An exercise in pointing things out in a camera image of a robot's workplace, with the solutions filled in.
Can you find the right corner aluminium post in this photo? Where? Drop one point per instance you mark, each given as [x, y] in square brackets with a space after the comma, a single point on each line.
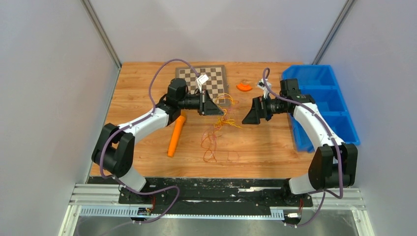
[336, 26]

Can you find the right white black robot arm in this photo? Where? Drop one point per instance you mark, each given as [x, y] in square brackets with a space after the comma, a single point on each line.
[334, 162]

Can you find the corner aluminium post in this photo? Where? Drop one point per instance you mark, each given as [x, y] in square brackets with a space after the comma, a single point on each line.
[336, 26]
[89, 8]

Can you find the blue three-compartment bin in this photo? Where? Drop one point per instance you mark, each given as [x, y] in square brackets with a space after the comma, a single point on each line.
[320, 82]

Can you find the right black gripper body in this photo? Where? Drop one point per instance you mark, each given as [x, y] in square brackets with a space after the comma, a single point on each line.
[262, 103]

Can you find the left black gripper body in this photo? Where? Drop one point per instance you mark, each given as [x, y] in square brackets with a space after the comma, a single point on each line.
[202, 110]

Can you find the aluminium frame rail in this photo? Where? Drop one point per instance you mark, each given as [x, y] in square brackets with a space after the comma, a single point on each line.
[94, 210]

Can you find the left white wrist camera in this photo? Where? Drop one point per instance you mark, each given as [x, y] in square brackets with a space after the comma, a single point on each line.
[201, 80]

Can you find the orange curved plastic piece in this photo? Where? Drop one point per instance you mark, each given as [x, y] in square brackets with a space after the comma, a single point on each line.
[244, 87]

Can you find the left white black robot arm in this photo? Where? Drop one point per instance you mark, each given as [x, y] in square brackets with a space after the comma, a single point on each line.
[114, 150]

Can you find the orange carrot toy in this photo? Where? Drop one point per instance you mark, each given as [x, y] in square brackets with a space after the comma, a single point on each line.
[179, 123]

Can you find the left corner aluminium post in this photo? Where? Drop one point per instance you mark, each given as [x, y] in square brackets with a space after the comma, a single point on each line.
[89, 8]

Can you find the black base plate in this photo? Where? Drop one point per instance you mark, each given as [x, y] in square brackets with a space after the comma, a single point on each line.
[216, 196]

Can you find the wooden chessboard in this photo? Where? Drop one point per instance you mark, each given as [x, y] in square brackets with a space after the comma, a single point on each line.
[216, 85]

